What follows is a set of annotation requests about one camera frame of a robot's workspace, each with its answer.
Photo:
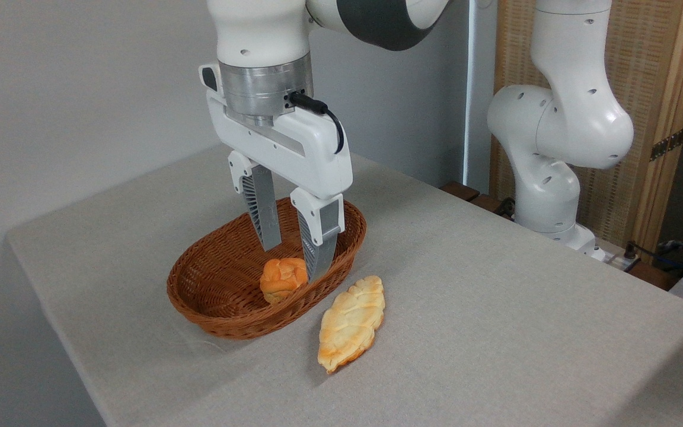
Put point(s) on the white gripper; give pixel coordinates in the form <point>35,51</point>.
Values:
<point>318,154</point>

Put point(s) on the long pale leaf-shaped bread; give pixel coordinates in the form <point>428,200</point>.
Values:
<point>350,323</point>

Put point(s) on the black robot base connector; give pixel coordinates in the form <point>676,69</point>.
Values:
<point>504,207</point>

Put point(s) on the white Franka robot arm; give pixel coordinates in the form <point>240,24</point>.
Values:
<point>558,118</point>

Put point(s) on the small round orange bread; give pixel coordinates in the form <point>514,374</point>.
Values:
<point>279,281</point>

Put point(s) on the brown oval wicker basket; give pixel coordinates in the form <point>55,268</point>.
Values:
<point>217,296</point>

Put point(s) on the white vertical trim strip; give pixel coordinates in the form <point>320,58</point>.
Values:
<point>469,89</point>

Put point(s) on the grey tablecloth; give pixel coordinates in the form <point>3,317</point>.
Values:
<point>495,332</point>

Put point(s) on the dark metal screen hinge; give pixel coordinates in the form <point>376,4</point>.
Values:
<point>667,144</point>

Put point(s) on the wooden folding screen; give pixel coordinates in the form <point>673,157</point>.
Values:
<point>650,59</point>

